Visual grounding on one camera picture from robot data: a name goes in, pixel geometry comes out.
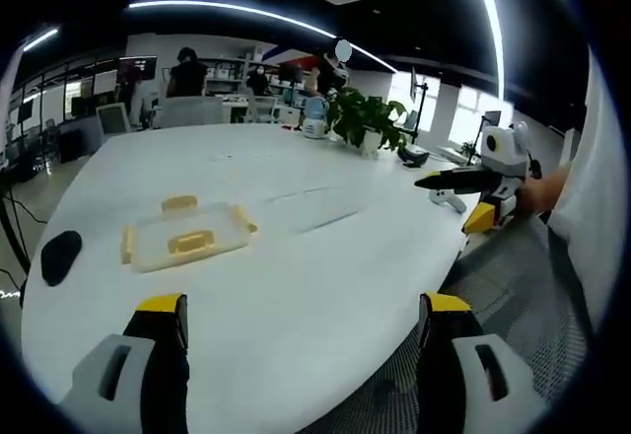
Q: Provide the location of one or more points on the green potted plant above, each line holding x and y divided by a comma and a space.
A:
362, 116

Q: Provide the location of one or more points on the black oval pad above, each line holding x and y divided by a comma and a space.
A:
60, 256

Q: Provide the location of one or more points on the ceiling light strip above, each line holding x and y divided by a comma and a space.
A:
256, 12
493, 24

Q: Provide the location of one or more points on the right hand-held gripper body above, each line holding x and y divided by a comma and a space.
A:
508, 158

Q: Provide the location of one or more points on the white chair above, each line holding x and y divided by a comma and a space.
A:
261, 108

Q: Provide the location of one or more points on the person's right hand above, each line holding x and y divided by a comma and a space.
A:
531, 192

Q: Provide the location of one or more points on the clear box with yellow latches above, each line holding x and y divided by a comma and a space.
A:
189, 239

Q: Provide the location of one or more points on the black handheld controller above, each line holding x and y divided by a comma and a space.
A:
415, 157

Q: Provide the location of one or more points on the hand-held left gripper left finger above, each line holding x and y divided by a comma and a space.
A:
123, 375

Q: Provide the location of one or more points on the white handheld controller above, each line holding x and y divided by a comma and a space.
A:
446, 199

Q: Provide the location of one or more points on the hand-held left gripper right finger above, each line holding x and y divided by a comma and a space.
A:
473, 375

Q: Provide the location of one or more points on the person's white shirt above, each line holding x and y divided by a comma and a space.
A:
596, 197

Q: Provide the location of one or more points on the grey mesh chair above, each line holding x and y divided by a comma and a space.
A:
503, 306

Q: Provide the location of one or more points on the black monitor stand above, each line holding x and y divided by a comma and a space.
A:
419, 103

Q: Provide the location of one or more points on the white and blue jug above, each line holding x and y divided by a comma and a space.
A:
314, 119

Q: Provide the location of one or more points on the white monitor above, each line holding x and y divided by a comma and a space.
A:
113, 118

